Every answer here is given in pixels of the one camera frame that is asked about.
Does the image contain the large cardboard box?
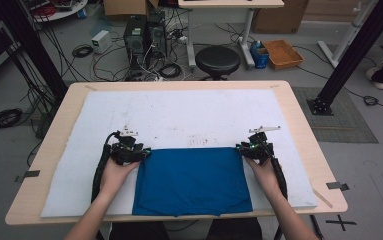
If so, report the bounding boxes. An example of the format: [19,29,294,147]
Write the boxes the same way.
[251,0,311,35]

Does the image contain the white-legged desk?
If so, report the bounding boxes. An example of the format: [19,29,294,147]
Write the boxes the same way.
[177,0,285,70]

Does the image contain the blue bin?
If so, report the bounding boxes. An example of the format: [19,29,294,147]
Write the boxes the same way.
[249,40,270,70]

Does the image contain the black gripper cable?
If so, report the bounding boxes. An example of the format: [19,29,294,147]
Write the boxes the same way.
[262,133,289,200]
[91,130,121,204]

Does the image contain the small black cable coil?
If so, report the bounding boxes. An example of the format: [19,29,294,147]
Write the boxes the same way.
[71,43,94,59]

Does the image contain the black metal frame post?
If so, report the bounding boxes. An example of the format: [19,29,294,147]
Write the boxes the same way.
[306,0,383,116]
[0,0,69,102]

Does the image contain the blue t-shirt with white print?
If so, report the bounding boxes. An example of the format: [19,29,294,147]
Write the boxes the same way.
[131,146,254,218]

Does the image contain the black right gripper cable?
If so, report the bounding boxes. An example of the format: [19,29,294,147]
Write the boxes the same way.
[262,133,289,200]

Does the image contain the large black cable coil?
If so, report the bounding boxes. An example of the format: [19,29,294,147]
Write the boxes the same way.
[0,107,24,131]

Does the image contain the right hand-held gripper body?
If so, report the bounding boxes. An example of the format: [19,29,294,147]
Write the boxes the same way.
[245,125,282,166]

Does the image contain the tiny black cable coil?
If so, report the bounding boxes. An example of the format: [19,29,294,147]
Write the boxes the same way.
[362,95,380,107]

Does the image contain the round white table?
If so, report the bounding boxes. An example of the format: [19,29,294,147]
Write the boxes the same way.
[21,0,89,23]

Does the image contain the black tape cross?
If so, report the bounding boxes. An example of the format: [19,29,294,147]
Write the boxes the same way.
[325,214,358,232]

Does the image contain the tan tape strip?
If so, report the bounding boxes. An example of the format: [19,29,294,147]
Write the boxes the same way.
[312,188,334,209]

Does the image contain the person's dark pants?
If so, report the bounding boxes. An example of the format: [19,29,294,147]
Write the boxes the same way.
[108,218,264,240]

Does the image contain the white power supply box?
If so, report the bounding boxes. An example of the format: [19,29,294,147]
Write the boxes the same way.
[90,29,113,55]

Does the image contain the small cardboard box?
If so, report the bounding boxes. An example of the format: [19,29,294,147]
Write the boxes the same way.
[103,0,160,18]

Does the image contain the black round stool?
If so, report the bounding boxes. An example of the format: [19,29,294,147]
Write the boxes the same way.
[194,45,242,82]

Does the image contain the grey floor mat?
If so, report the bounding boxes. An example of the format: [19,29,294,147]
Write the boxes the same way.
[291,86,379,145]

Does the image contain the person's left hand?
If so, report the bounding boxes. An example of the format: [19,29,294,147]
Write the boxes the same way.
[99,156,140,198]

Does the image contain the white table mat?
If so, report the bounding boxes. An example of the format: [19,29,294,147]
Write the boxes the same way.
[40,88,319,219]

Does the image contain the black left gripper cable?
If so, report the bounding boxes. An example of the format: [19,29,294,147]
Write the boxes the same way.
[91,130,121,204]

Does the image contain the grey tape strip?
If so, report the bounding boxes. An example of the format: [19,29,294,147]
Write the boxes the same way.
[325,181,350,192]
[14,169,42,183]

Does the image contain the person's right hand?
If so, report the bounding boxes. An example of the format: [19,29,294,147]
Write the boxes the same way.
[244,156,282,197]

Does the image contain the white metal stand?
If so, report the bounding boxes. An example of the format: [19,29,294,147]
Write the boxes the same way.
[317,0,378,69]

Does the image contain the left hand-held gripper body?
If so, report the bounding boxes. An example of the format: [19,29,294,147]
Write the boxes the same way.
[110,125,147,166]

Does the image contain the light wooden table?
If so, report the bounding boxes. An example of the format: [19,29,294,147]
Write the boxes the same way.
[4,80,349,227]

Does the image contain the black computer tower green label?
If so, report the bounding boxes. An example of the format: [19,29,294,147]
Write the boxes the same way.
[122,14,149,75]

